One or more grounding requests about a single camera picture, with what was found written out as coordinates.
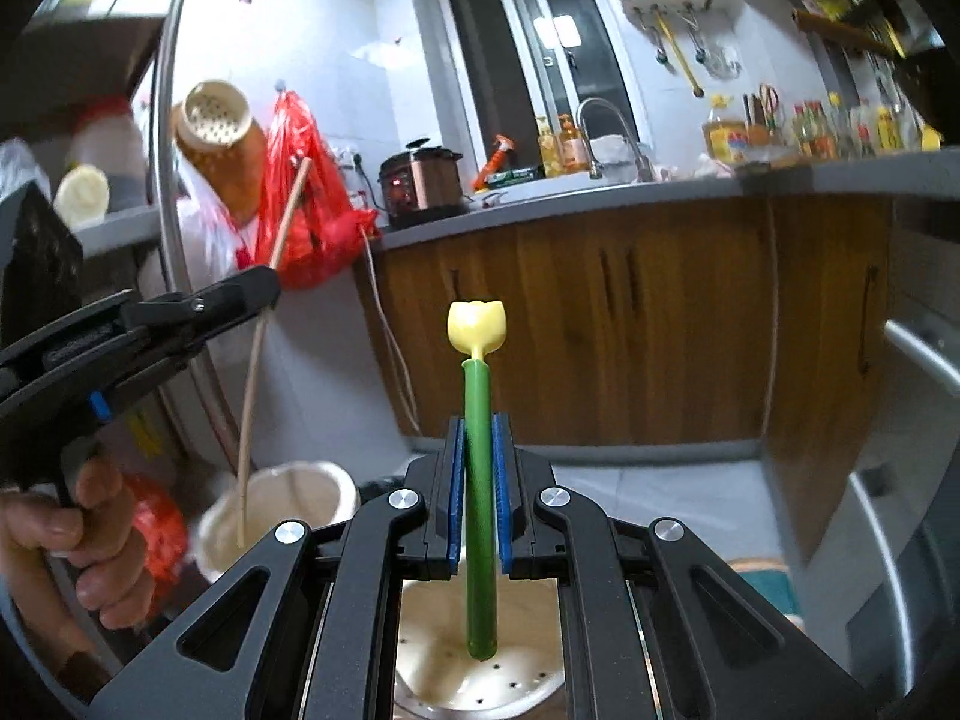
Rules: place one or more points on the stainless steel appliance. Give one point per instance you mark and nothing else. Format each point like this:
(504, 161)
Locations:
(922, 427)

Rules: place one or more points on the wooden chopstick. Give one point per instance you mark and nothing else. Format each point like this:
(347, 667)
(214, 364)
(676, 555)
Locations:
(288, 217)

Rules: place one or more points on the amber liquid bottle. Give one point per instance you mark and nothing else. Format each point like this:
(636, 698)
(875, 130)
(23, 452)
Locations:
(574, 148)

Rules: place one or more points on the copper electric pressure cooker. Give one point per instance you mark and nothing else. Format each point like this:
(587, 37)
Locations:
(420, 184)

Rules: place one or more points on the row of condiment bottles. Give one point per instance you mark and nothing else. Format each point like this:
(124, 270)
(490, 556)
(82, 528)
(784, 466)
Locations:
(840, 131)

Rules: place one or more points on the wall rack with items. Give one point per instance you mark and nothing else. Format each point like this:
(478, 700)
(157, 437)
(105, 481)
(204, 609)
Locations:
(847, 7)

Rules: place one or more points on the yellow cooking oil bottle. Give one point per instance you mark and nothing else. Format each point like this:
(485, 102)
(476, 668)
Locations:
(726, 136)

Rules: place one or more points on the orange perforated utensil drainer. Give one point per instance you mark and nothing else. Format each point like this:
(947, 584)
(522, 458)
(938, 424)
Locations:
(217, 142)

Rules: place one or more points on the wooden kitchen cabinet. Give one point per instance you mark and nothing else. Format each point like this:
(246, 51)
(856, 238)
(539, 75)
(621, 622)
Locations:
(637, 315)

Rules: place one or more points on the red plastic bag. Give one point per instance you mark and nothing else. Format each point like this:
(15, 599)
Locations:
(307, 202)

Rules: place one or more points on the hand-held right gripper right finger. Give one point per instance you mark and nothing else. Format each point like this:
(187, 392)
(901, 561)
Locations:
(501, 495)

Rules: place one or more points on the white ceramic utensil holder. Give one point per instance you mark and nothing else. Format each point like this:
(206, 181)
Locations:
(525, 652)

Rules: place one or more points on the green flat box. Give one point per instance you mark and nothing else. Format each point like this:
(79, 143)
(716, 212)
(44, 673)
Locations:
(517, 175)

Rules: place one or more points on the person's left hand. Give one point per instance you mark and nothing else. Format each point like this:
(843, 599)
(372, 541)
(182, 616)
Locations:
(45, 540)

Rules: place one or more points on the white steamed bun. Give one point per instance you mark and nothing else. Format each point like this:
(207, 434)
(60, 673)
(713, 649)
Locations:
(81, 195)

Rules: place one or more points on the white cloth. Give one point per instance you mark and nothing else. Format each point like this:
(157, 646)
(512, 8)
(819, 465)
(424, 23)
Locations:
(611, 154)

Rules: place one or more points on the cream holder with gold pattern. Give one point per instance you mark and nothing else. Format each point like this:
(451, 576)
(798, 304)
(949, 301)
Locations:
(300, 499)

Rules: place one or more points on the metal kitchen faucet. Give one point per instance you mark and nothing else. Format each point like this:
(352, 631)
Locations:
(600, 109)

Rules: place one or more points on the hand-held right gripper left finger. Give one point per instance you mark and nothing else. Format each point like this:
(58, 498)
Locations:
(454, 495)

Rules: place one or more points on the grey storage shelf unit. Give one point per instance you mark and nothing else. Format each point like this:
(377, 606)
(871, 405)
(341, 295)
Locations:
(169, 127)

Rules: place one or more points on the clear plastic bag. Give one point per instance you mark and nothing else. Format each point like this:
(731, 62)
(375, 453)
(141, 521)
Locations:
(22, 165)

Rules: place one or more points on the knife and scissors holder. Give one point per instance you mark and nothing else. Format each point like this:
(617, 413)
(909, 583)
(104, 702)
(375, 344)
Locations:
(761, 120)

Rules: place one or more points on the white jar with red lid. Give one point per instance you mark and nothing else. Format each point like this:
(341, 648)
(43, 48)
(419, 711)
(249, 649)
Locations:
(112, 157)

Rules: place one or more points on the yellow liquid bottle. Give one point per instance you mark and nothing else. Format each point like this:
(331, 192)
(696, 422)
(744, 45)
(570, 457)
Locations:
(549, 150)

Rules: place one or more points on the green utensil with yellow tulip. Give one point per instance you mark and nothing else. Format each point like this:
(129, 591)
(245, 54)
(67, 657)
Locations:
(478, 390)

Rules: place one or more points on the teal and orange floor mat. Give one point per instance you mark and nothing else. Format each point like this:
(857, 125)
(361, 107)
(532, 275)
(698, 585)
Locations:
(765, 585)

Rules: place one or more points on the white plastic bag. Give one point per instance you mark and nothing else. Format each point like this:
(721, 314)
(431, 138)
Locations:
(217, 247)

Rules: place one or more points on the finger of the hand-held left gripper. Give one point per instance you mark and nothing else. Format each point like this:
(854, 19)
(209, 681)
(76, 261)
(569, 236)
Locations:
(202, 307)

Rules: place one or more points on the orange spray bottle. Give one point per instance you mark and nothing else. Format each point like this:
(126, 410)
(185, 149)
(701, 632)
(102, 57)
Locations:
(495, 161)

